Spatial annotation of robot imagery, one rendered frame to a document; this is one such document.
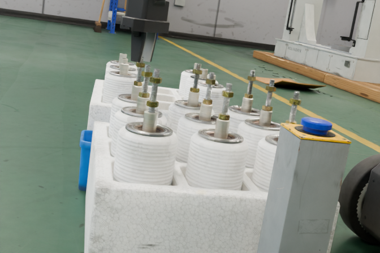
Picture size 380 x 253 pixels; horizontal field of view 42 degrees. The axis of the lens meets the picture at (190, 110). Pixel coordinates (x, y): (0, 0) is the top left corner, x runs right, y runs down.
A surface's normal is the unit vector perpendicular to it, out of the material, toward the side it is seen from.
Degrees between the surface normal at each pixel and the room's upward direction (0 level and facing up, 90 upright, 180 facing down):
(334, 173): 90
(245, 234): 90
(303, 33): 90
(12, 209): 0
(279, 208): 90
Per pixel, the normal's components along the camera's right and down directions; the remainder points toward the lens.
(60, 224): 0.15, -0.97
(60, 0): 0.23, 0.23
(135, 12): -0.48, 0.11
